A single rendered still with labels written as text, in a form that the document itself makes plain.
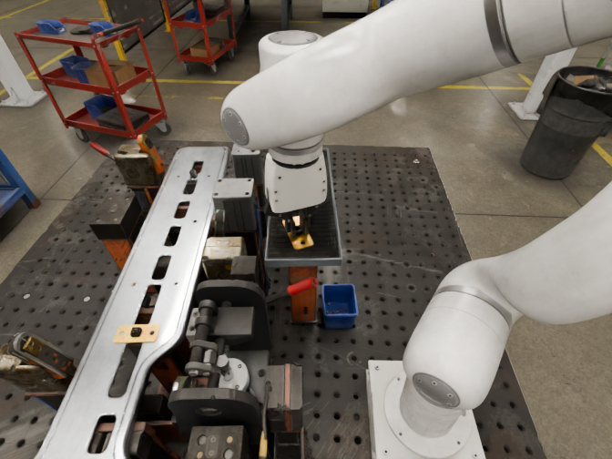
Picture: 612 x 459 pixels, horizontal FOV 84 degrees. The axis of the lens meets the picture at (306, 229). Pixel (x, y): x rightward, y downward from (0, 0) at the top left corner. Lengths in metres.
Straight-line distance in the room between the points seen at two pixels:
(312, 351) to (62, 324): 0.76
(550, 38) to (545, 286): 0.24
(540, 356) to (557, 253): 1.72
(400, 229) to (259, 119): 1.04
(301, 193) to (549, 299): 0.36
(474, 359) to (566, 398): 1.57
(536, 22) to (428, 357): 0.39
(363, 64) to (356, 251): 0.95
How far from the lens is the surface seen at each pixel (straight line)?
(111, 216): 1.01
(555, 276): 0.43
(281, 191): 0.54
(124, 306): 0.83
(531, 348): 2.13
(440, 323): 0.53
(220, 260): 0.74
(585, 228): 0.42
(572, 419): 2.05
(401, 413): 0.90
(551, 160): 3.25
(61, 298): 1.36
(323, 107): 0.36
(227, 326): 0.55
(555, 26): 0.32
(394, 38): 0.35
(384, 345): 1.05
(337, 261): 0.61
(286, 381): 0.59
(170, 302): 0.80
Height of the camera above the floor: 1.63
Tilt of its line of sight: 45 degrees down
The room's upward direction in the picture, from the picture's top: straight up
